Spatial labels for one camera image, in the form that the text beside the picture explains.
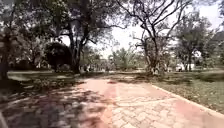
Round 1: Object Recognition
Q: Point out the red brick path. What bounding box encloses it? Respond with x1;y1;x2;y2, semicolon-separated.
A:
0;77;224;128

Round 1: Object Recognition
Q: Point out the pale kerb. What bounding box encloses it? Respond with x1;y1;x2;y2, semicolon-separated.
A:
149;83;224;120

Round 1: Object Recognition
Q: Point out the large forked tree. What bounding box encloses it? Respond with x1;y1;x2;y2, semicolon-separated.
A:
33;0;124;74

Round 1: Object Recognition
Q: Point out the row of trees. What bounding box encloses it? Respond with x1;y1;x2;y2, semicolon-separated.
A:
81;46;148;72

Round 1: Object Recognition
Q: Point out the leaf-strewn grass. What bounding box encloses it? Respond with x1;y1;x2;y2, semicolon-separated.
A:
146;70;224;114

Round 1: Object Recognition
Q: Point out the leaf-strewn bare ground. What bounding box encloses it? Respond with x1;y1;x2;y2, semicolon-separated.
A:
0;69;88;105

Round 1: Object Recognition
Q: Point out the dark tree trunk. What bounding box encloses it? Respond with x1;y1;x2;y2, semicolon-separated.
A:
0;0;34;81

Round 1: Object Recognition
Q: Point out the slim leafy tree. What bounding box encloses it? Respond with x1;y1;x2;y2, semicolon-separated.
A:
173;11;216;73

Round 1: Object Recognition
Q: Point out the bare branching tree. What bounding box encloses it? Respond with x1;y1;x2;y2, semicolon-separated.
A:
116;0;194;75

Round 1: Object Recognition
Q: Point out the round dark bush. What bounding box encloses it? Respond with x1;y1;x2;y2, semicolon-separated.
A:
44;41;72;73

